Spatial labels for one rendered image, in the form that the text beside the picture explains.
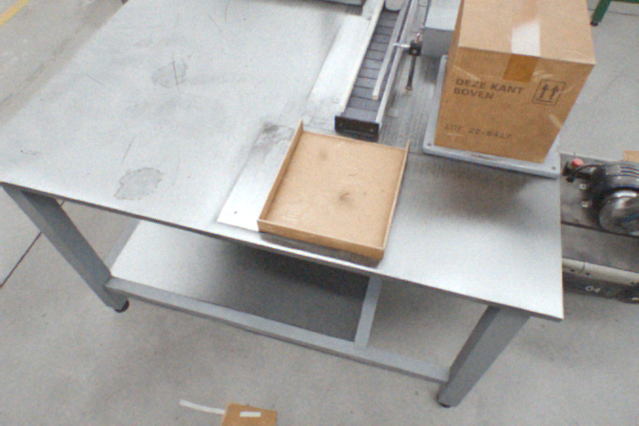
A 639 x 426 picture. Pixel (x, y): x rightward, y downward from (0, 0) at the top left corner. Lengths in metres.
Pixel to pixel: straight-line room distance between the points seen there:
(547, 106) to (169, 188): 0.80
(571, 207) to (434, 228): 0.98
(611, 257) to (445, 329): 0.60
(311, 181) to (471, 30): 0.44
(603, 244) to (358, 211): 1.09
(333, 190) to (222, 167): 0.26
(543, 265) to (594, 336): 0.99
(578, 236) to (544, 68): 0.99
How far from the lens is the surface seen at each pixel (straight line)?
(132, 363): 1.86
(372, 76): 1.24
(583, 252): 1.85
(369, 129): 1.13
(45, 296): 2.12
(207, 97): 1.29
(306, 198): 1.02
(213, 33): 1.52
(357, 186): 1.04
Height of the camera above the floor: 1.65
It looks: 52 degrees down
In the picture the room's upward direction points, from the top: 2 degrees counter-clockwise
